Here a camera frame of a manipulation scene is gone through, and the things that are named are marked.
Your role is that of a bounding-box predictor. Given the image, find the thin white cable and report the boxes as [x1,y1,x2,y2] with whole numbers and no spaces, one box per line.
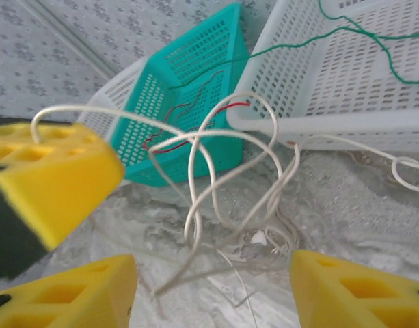
[286,133,419,193]
[30,91,301,301]

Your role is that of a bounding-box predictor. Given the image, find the bright red thin cable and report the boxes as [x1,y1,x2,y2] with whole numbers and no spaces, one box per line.
[142,101,251,153]

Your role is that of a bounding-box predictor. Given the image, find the thin green cable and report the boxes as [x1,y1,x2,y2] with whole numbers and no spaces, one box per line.
[167,26,419,90]
[316,0,419,85]

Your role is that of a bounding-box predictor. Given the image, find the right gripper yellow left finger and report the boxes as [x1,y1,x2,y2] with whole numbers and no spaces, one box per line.
[0,254,139,328]

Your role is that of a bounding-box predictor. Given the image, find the brownish red thin cable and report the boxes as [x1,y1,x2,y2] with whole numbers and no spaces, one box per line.
[167,70,227,137]

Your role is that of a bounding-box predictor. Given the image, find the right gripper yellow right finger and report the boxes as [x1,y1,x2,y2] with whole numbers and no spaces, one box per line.
[290,248,419,328]

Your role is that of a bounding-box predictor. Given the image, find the white perforated plastic basket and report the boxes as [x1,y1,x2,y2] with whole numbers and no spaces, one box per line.
[225,0,419,153]
[77,56,152,144]

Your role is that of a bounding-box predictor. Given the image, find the teal perforated plastic basket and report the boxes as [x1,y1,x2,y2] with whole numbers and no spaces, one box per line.
[111,2,250,188]

